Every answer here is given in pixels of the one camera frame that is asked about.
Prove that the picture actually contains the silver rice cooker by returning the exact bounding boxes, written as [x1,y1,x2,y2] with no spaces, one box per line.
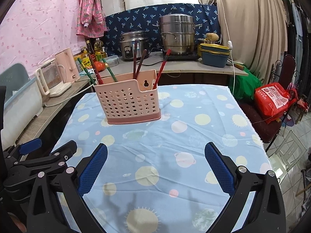
[119,30,150,61]

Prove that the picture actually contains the potato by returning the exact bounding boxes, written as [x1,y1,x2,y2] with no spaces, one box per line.
[204,33,219,43]

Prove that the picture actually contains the black induction cooker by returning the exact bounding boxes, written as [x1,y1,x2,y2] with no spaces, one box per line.
[168,52,200,61]

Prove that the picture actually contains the red plastic bag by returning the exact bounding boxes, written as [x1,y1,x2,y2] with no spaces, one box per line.
[253,83,298,124]

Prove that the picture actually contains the dark red chopstick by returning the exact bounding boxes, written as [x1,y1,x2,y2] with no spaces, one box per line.
[88,54,103,85]

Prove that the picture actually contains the beige curtain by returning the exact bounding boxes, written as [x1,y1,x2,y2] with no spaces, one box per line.
[198,0,287,84]

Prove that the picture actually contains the white power cable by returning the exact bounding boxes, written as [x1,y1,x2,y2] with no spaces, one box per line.
[217,0,237,96]

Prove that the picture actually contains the red tomato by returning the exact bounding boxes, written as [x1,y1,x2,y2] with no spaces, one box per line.
[94,61,106,72]

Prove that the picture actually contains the red chopstick black tip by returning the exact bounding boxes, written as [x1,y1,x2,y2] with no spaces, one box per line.
[152,49,171,90]

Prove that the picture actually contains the green chopstick gold band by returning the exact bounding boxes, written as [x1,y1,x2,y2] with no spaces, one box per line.
[78,58,96,85]

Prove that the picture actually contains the white storage bin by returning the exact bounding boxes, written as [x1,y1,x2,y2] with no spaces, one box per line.
[1,63,43,149]

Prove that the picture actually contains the pink perforated utensil basket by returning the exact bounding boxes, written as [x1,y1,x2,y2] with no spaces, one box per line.
[94,70,161,125]

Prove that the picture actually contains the dark metal chair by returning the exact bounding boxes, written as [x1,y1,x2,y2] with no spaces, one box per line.
[238,55,298,151]

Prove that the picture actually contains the green plastic bag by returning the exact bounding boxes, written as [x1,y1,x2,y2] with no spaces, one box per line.
[233,67,262,100]

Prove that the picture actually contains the clear food container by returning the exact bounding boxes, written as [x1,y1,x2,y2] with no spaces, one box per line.
[105,55,119,67]

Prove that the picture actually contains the pink floral garment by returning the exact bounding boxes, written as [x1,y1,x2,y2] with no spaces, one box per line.
[76,0,107,38]

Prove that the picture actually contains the yellow food package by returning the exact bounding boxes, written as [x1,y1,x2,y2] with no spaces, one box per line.
[74,53,92,73]

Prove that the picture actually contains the pink electric kettle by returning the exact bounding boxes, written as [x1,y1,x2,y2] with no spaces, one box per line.
[54,48,80,83]

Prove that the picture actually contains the maroon chopstick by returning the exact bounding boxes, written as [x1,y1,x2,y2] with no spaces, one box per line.
[133,40,138,79]

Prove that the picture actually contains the blue planet print tablecloth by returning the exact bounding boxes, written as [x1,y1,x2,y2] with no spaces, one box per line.
[56,85,271,232]

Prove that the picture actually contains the brown chopstick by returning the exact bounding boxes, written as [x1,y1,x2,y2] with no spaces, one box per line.
[135,50,147,79]

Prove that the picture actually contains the blue yellow stacked basins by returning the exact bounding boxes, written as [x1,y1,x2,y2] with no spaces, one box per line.
[199,43,231,68]

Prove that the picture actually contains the cooking oil bottle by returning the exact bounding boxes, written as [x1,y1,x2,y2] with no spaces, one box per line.
[94,38,104,62]

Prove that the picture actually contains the steel steamer pot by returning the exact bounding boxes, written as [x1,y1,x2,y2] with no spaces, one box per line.
[159,14,201,55]

